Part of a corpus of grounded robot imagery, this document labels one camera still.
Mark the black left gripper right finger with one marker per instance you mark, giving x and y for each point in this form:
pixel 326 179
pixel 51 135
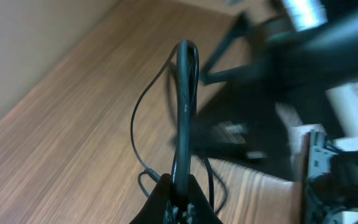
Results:
pixel 199 211

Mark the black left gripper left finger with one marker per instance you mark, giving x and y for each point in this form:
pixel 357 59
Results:
pixel 158 208

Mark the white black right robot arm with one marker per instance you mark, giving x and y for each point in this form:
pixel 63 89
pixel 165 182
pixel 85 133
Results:
pixel 292 58

